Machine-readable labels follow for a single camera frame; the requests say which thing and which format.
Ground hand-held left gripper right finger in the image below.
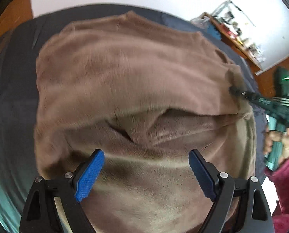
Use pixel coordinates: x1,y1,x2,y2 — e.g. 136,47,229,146
188,149,275,233

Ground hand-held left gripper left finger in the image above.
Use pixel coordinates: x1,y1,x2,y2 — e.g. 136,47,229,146
19,149,105,233

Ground brown fleece garment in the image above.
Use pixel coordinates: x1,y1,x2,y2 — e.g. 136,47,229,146
34,12,257,233

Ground wooden door with metal latch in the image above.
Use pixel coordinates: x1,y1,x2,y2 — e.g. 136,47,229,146
0,0,34,37

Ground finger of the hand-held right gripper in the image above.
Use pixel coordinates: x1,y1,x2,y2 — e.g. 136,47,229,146
228,85,269,110

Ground wooden sideboard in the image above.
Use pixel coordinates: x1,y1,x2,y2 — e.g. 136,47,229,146
203,12,266,73

